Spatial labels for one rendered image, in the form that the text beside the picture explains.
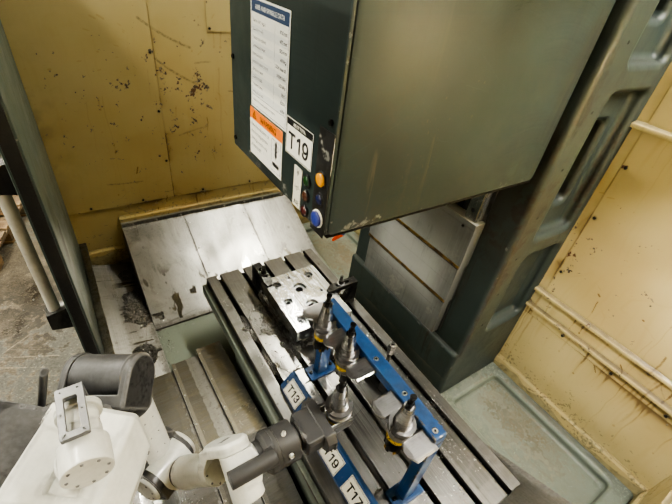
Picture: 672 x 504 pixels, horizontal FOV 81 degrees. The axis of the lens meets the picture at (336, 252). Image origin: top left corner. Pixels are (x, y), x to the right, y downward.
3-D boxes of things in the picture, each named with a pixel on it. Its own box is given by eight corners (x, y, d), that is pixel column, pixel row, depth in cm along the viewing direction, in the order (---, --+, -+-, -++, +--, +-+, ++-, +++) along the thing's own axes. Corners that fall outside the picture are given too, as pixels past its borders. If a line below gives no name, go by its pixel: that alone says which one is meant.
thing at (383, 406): (381, 423, 88) (381, 421, 88) (367, 404, 92) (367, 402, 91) (404, 409, 92) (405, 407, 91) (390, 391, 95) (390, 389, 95)
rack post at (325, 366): (311, 382, 130) (320, 321, 112) (303, 370, 133) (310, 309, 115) (336, 370, 135) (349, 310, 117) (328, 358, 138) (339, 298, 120)
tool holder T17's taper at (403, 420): (416, 424, 87) (424, 408, 83) (403, 436, 85) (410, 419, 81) (402, 409, 90) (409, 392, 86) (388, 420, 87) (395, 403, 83)
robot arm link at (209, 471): (266, 473, 80) (227, 476, 88) (252, 430, 81) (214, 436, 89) (242, 492, 75) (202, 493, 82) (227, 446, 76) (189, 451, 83)
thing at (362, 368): (353, 385, 95) (353, 383, 95) (341, 368, 99) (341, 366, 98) (375, 373, 99) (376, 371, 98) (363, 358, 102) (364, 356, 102)
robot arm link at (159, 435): (124, 489, 92) (89, 426, 82) (164, 442, 103) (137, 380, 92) (162, 506, 88) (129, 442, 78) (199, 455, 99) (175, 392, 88)
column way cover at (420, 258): (430, 336, 152) (475, 226, 121) (359, 264, 182) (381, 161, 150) (439, 331, 154) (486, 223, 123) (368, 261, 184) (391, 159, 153)
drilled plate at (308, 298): (296, 342, 137) (297, 332, 134) (261, 290, 155) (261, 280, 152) (350, 319, 148) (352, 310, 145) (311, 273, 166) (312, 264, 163)
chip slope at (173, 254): (166, 359, 162) (156, 316, 146) (131, 264, 203) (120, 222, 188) (344, 294, 205) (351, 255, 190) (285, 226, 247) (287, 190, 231)
